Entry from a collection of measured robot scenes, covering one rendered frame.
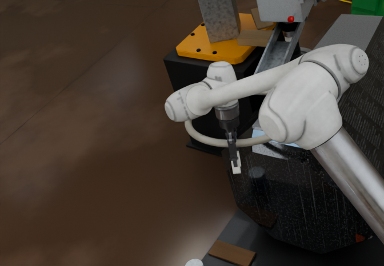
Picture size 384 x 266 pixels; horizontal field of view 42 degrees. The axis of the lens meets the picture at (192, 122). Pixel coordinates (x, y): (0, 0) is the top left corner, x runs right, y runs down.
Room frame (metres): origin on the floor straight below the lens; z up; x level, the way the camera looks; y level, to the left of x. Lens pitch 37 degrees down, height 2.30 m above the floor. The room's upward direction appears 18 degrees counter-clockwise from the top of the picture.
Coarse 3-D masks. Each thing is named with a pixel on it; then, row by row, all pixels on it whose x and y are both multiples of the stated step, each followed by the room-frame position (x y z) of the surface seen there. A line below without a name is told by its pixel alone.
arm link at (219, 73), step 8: (216, 64) 1.51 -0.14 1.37; (224, 64) 1.50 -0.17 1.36; (208, 72) 1.51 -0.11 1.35; (216, 72) 1.48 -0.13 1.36; (224, 72) 1.47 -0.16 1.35; (232, 72) 1.48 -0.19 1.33; (208, 80) 1.48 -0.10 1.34; (216, 80) 1.47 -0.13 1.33; (224, 80) 1.46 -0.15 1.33; (232, 80) 1.47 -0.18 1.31; (224, 104) 1.45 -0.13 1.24; (232, 104) 1.45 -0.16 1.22
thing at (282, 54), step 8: (304, 24) 2.18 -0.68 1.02; (296, 32) 2.09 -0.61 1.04; (272, 40) 2.12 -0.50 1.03; (296, 40) 2.07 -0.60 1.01; (272, 48) 2.10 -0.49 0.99; (280, 48) 2.08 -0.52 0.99; (288, 48) 2.00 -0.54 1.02; (264, 56) 2.02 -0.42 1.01; (272, 56) 2.05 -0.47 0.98; (280, 56) 2.03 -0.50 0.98; (288, 56) 1.97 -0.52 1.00; (264, 64) 2.01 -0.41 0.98; (272, 64) 2.00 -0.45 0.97; (280, 64) 1.98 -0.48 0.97; (256, 72) 1.93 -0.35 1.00
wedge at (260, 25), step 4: (256, 8) 2.87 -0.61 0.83; (252, 12) 2.85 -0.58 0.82; (256, 12) 2.84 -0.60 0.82; (252, 16) 2.85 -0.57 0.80; (256, 16) 2.80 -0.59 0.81; (256, 20) 2.77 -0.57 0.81; (260, 20) 2.75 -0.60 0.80; (256, 24) 2.73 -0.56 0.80; (260, 24) 2.72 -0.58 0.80; (264, 24) 2.71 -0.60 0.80; (268, 24) 2.69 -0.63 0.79; (272, 24) 2.68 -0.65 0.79; (260, 28) 2.69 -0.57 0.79; (264, 28) 2.68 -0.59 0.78
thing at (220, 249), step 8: (216, 240) 1.88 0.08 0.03; (216, 248) 1.83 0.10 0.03; (224, 248) 1.81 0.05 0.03; (232, 248) 1.79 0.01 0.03; (240, 248) 1.78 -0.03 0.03; (216, 256) 1.78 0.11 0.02; (224, 256) 1.76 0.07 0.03; (232, 256) 1.74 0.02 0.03; (240, 256) 1.72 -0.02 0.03; (248, 256) 1.71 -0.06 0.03; (240, 264) 1.68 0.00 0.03; (248, 264) 1.66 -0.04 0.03
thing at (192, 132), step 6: (186, 126) 1.66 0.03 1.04; (192, 126) 1.65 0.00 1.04; (192, 132) 1.59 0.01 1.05; (198, 132) 1.58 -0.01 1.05; (198, 138) 1.55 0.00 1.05; (204, 138) 1.53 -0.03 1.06; (210, 138) 1.51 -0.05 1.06; (252, 138) 1.44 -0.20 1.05; (258, 138) 1.43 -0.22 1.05; (264, 138) 1.43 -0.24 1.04; (210, 144) 1.50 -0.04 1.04; (216, 144) 1.48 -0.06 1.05; (222, 144) 1.46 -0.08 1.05; (240, 144) 1.44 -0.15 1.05; (246, 144) 1.43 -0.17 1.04; (252, 144) 1.43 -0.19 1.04
